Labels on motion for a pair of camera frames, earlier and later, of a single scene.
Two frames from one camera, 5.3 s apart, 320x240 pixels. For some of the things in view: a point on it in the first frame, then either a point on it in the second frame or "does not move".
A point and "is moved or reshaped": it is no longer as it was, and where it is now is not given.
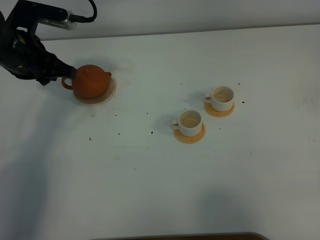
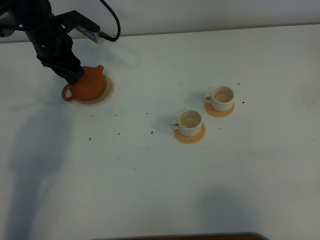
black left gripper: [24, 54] → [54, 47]
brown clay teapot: [89, 81] is moved or reshaped
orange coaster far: [219, 114] does not move
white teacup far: [222, 99] does not move
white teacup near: [190, 123] does not move
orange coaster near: [190, 140] does not move
